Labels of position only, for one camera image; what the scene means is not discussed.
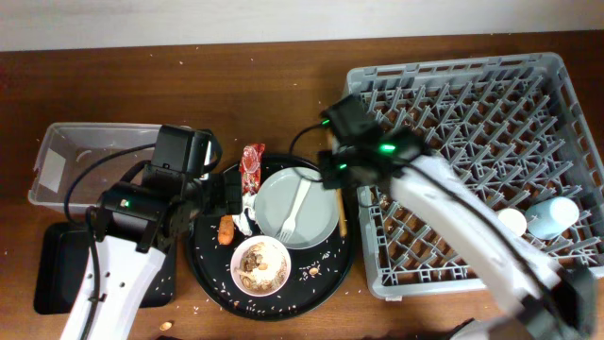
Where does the orange carrot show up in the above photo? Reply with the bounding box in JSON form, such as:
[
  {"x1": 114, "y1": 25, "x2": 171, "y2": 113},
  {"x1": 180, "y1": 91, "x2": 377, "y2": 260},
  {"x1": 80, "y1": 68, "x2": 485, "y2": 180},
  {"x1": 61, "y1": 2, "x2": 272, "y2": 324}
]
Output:
[{"x1": 217, "y1": 215, "x2": 235, "y2": 246}]

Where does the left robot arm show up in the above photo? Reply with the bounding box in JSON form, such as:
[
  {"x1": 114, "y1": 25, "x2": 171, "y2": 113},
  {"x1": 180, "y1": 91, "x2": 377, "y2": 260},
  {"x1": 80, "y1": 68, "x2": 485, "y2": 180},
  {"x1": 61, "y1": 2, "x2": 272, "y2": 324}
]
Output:
[{"x1": 61, "y1": 125, "x2": 243, "y2": 339}]

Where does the grey plastic dishwasher rack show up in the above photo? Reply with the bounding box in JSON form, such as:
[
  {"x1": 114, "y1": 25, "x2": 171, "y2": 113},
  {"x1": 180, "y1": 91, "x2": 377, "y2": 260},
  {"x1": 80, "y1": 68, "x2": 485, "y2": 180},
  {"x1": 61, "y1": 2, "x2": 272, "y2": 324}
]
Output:
[{"x1": 344, "y1": 53, "x2": 603, "y2": 300}]

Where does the peanut on table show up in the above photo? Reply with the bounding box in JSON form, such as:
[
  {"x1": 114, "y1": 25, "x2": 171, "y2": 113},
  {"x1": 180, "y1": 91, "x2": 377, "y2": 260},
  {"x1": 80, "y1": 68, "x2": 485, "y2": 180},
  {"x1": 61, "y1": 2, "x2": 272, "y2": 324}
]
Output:
[{"x1": 159, "y1": 321, "x2": 173, "y2": 332}]

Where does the black rectangular tray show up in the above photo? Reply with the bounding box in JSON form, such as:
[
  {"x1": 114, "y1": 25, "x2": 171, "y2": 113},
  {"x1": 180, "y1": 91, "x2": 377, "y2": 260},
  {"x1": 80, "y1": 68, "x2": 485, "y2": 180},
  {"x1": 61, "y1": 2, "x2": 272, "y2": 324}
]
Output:
[{"x1": 33, "y1": 222, "x2": 176, "y2": 315}]

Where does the light blue plastic cup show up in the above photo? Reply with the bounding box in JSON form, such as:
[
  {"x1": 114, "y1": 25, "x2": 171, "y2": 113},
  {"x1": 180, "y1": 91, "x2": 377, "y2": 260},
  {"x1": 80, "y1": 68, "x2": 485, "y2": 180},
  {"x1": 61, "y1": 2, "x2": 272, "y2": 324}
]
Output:
[{"x1": 525, "y1": 196, "x2": 579, "y2": 240}]

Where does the white plastic fork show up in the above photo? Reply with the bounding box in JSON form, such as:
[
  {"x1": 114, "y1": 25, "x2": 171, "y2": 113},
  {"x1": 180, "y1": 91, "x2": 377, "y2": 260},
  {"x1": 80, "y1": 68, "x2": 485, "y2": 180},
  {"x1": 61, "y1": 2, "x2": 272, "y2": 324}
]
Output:
[{"x1": 276, "y1": 179, "x2": 311, "y2": 244}]

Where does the pink bowl with food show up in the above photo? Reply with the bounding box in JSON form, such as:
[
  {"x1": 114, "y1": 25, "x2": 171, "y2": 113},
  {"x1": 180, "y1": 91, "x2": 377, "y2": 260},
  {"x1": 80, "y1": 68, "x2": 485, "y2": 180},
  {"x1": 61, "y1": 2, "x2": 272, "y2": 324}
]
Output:
[{"x1": 230, "y1": 235, "x2": 292, "y2": 298}]

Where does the wooden chopstick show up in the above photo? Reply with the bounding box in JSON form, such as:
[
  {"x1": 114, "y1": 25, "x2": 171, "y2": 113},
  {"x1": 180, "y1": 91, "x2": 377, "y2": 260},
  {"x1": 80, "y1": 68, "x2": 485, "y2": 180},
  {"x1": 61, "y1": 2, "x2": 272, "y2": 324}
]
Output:
[{"x1": 327, "y1": 130, "x2": 347, "y2": 238}]

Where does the grey round plate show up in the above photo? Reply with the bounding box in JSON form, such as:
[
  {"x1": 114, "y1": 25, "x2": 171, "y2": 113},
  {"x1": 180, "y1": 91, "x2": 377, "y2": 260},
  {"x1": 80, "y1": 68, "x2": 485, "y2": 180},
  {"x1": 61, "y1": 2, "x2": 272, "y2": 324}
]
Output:
[{"x1": 254, "y1": 167, "x2": 340, "y2": 250}]

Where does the clear plastic bin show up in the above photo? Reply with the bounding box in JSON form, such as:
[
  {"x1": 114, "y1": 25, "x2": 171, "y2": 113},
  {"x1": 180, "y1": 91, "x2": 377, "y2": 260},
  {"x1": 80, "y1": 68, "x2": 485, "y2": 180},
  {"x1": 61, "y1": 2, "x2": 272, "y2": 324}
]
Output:
[{"x1": 28, "y1": 122, "x2": 160, "y2": 215}]

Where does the white paper cup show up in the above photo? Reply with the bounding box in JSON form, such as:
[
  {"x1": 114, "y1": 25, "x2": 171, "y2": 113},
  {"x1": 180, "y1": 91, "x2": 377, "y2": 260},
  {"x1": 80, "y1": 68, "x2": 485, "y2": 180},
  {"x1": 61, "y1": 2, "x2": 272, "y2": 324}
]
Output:
[{"x1": 496, "y1": 208, "x2": 528, "y2": 237}]

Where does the crumpled white tissue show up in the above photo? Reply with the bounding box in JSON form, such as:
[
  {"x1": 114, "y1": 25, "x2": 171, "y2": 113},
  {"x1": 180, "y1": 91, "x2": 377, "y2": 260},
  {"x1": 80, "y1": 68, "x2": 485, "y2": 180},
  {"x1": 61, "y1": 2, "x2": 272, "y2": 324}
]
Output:
[{"x1": 232, "y1": 193, "x2": 257, "y2": 236}]

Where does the red snack wrapper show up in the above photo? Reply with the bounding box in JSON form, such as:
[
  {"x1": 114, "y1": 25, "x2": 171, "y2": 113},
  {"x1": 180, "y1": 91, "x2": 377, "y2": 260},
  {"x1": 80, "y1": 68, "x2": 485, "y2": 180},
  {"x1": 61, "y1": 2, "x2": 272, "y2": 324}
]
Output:
[{"x1": 239, "y1": 144, "x2": 265, "y2": 195}]

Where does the round black serving tray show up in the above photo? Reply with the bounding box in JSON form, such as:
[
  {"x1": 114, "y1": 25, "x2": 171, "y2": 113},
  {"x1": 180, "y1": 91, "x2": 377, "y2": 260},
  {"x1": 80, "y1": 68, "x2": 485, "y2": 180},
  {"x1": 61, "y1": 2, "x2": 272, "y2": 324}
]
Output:
[{"x1": 185, "y1": 154, "x2": 359, "y2": 321}]

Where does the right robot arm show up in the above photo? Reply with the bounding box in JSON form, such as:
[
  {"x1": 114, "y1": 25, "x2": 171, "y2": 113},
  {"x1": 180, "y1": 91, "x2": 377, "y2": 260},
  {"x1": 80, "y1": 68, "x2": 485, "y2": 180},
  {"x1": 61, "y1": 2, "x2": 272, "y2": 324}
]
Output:
[{"x1": 319, "y1": 127, "x2": 597, "y2": 339}]

